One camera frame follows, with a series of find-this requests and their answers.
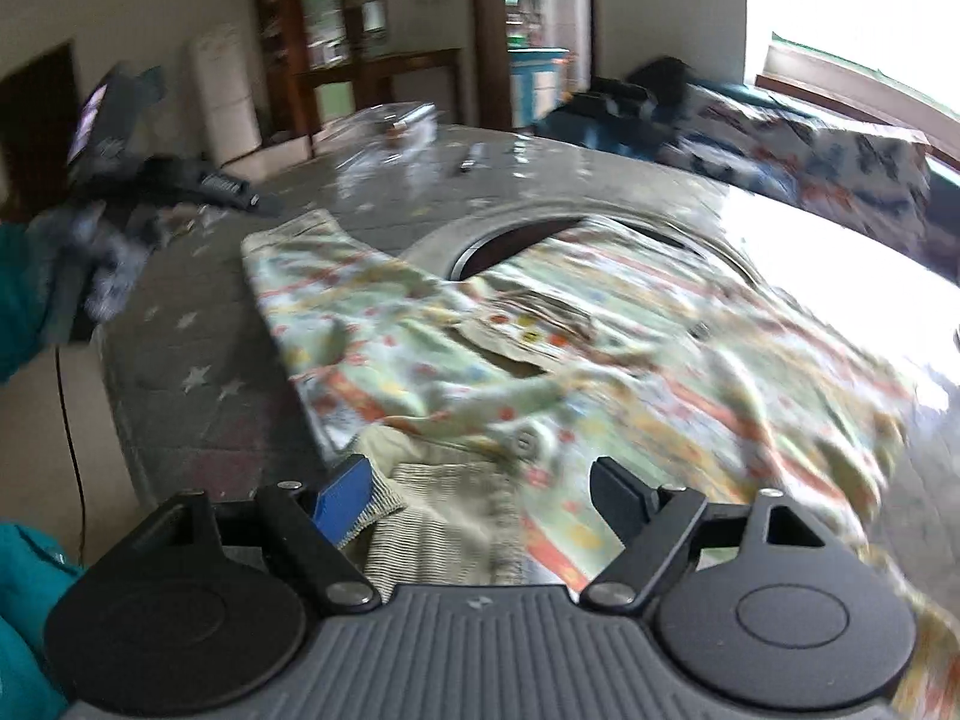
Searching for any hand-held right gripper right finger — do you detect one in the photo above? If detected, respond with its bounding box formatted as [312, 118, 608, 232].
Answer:
[579, 456, 830, 612]

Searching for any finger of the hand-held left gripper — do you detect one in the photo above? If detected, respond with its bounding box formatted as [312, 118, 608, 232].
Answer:
[150, 156, 282, 215]

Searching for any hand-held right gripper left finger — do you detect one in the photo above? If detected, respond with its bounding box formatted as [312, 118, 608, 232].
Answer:
[154, 454, 383, 612]

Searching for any patterned green child's shirt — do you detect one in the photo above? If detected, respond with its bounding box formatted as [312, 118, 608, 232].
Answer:
[241, 210, 960, 720]

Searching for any person's left forearm teal sleeve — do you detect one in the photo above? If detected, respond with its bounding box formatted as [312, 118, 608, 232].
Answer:
[0, 221, 80, 383]

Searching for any dark clothes pile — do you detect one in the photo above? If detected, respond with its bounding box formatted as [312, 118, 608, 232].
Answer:
[534, 56, 702, 166]

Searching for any person's left hand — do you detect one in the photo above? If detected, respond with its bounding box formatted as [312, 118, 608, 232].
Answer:
[28, 199, 170, 325]

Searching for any dark wooden door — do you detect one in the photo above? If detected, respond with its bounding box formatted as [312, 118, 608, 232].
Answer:
[0, 40, 82, 200]

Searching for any white refrigerator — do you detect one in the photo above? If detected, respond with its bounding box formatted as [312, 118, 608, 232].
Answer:
[187, 22, 263, 160]

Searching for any clear plastic bag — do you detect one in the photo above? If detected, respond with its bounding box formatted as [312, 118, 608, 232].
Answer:
[315, 100, 445, 188]

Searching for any wooden glass-door cabinet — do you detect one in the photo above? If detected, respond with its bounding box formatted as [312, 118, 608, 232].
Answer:
[250, 0, 464, 145]

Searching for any person's teal clothing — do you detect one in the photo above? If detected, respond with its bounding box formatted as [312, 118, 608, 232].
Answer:
[0, 521, 89, 720]

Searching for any butterfly-print sofa cover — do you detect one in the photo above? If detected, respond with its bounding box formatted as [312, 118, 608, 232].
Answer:
[671, 81, 935, 260]

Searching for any bright window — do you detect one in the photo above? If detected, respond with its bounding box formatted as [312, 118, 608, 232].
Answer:
[742, 0, 960, 166]

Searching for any black cable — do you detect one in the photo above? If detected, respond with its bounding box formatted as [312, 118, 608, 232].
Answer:
[52, 345, 92, 567]

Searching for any wooden door frame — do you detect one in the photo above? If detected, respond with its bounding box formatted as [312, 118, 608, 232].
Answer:
[469, 0, 602, 132]

